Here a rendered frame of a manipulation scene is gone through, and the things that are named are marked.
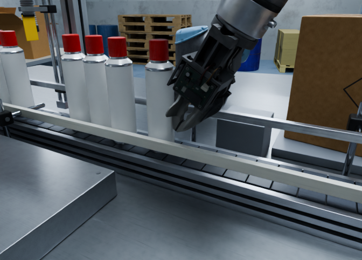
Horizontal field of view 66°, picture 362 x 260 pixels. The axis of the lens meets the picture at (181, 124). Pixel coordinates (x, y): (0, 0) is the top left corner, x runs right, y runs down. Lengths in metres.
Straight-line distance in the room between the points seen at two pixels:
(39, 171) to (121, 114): 0.17
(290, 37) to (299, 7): 1.48
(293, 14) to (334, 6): 0.80
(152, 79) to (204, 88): 0.12
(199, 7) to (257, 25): 6.87
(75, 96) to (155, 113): 0.20
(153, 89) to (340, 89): 0.38
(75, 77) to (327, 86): 0.52
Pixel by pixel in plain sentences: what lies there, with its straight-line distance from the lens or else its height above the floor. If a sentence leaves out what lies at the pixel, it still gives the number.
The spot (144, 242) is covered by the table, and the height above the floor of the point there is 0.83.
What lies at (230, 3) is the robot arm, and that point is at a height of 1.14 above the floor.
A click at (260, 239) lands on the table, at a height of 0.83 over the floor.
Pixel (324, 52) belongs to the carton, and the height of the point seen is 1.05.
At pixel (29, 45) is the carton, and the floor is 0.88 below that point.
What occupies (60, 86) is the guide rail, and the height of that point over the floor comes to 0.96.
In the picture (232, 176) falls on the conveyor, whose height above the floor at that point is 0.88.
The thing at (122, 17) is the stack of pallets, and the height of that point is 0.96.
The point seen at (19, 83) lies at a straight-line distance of 0.79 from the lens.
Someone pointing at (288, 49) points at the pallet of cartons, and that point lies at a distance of 5.73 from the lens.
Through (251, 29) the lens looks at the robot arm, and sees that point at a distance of 0.39.
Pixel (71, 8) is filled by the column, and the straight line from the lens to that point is 0.80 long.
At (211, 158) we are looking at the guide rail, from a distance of 0.46.
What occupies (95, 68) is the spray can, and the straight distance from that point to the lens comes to 0.58.
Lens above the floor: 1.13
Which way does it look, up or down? 22 degrees down
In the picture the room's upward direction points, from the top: straight up
